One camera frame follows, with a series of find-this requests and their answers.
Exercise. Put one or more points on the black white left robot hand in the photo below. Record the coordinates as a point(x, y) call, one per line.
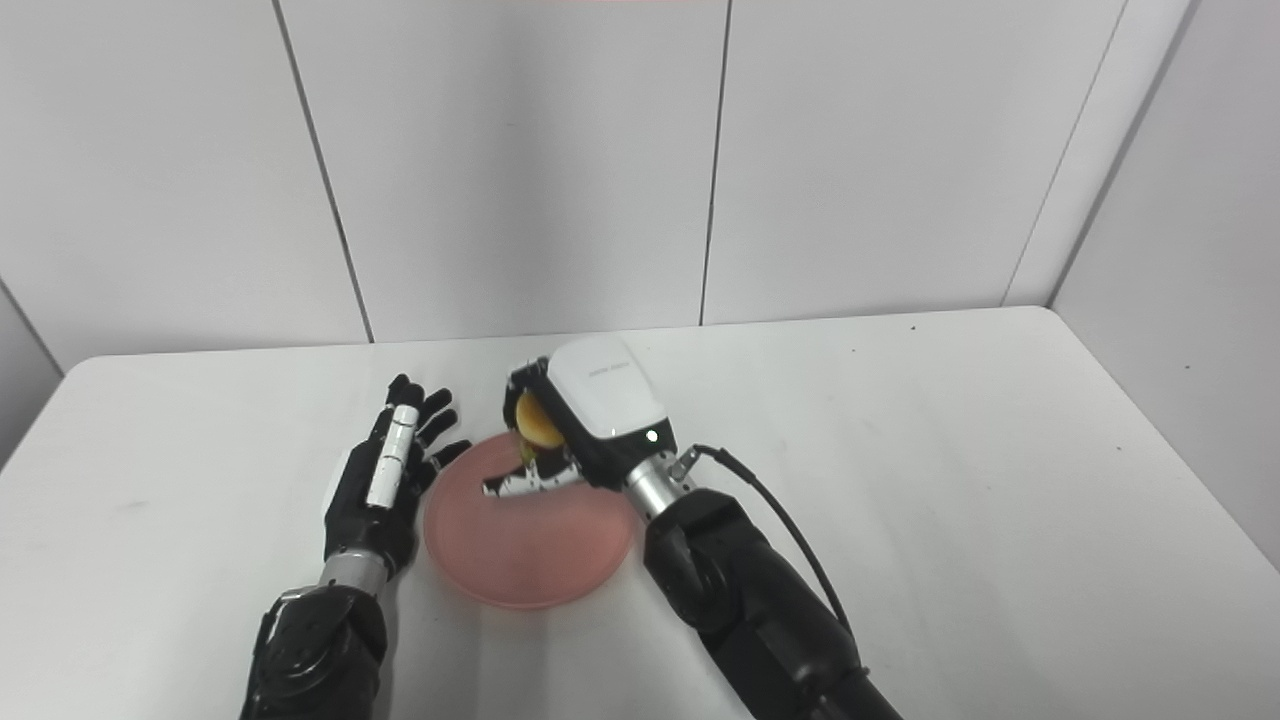
point(365, 520)

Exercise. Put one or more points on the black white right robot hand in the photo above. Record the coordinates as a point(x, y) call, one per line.
point(610, 410)

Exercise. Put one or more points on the toy hamburger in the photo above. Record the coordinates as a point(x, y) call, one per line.
point(538, 425)

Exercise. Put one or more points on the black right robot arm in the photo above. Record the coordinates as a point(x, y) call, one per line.
point(745, 590)

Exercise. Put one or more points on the pink round plate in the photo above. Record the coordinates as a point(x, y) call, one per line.
point(530, 545)

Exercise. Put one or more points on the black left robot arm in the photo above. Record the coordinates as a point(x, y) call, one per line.
point(315, 650)

